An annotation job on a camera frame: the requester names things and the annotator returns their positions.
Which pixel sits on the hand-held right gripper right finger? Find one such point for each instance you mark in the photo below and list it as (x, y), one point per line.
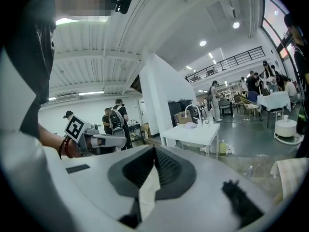
(205, 190)

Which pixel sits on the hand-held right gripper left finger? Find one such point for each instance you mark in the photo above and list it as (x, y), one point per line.
(96, 178)

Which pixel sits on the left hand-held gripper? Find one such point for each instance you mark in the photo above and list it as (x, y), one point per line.
(74, 128)

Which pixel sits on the translucent cup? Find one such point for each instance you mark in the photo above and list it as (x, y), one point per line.
(207, 122)

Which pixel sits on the person's left forearm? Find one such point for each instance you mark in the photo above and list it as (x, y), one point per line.
(51, 141)

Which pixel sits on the yellow-green plastic bottle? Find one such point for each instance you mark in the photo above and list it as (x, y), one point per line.
(223, 147)

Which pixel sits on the clear plastic bottle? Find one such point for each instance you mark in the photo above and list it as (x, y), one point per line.
(250, 170)

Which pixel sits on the white sink basin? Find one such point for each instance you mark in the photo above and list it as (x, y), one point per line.
(193, 132)

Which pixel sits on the translucent purple box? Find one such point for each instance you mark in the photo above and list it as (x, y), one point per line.
(190, 125)

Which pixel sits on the printed cardboard box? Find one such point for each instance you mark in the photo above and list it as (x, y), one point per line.
(182, 119)

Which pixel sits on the black cabinet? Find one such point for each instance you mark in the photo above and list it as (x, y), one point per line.
(178, 107)

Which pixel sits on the black chair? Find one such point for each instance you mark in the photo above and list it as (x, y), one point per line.
(225, 106)

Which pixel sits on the checkered tablecloth table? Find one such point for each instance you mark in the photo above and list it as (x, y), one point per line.
(292, 175)

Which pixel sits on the round white side table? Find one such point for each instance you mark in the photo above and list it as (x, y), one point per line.
(287, 129)

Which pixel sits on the blue chair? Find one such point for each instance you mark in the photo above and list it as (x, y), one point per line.
(252, 96)

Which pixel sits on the small white pot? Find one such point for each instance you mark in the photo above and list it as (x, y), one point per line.
(285, 118)

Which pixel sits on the table with white cloth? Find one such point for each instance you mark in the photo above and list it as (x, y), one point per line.
(274, 100)

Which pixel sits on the person's black clothing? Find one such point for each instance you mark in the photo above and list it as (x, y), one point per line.
(31, 57)

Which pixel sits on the black balcony railing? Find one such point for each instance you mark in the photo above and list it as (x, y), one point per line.
(229, 62)

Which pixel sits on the round ceiling light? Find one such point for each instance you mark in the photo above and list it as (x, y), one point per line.
(202, 43)
(236, 25)

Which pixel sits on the black head camera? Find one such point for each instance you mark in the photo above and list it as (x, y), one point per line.
(123, 4)

